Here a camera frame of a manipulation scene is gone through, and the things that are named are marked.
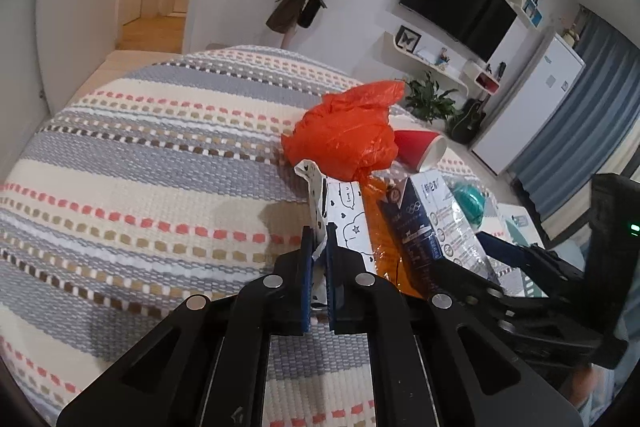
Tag orange snack wrapper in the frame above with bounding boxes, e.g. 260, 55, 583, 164
360, 176, 422, 298

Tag white patterned paper wrapper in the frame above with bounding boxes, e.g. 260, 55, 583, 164
294, 159, 375, 310

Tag blue white milk carton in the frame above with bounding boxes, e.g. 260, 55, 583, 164
380, 169, 498, 297

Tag orange plastic bag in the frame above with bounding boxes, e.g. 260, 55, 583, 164
281, 80, 405, 182

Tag red white paper cup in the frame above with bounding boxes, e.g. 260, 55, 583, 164
394, 130, 448, 172

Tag teal plastic ball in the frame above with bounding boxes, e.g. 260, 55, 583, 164
446, 180, 486, 232

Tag person's right forearm sleeve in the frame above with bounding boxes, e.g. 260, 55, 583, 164
578, 285, 639, 426

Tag person's right hand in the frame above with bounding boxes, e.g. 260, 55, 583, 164
560, 364, 598, 409

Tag light blue plastic basket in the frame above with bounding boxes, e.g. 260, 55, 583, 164
498, 202, 547, 298

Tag striped woven bedspread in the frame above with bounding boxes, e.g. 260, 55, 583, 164
1, 46, 355, 425

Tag black acoustic guitar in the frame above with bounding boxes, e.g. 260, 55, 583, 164
447, 95, 489, 145

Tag green potted plant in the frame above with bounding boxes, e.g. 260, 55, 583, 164
404, 72, 459, 124

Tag blue grey curtain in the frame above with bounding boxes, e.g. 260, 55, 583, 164
509, 8, 639, 220

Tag white refrigerator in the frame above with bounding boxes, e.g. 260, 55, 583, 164
471, 32, 585, 176

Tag small figurine on shelf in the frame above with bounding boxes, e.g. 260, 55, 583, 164
435, 48, 450, 70

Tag red white cube shelf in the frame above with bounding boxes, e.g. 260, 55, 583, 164
462, 61, 500, 95

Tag framed butterfly picture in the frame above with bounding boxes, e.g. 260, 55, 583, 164
394, 25, 421, 53

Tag brown hanging handbag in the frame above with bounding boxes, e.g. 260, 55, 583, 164
266, 0, 306, 34

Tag black hanging bag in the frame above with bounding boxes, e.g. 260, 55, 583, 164
297, 0, 326, 29

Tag white curved wall shelf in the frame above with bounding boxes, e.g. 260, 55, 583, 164
383, 31, 470, 96

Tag black wall television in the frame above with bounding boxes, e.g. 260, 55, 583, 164
400, 0, 516, 62

